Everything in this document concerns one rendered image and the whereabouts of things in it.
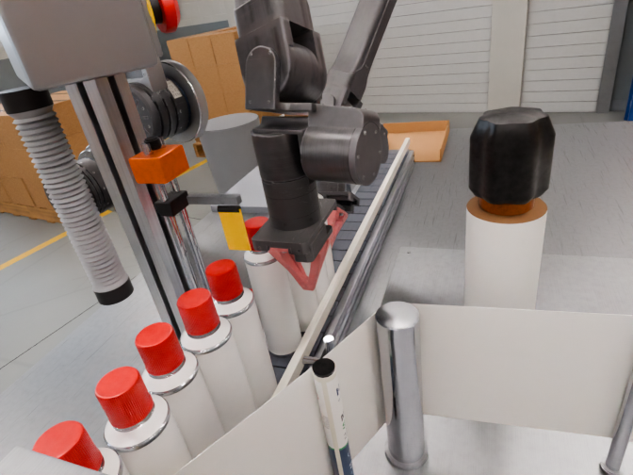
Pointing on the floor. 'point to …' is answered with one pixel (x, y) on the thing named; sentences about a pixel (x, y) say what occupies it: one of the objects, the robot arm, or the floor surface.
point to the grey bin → (230, 148)
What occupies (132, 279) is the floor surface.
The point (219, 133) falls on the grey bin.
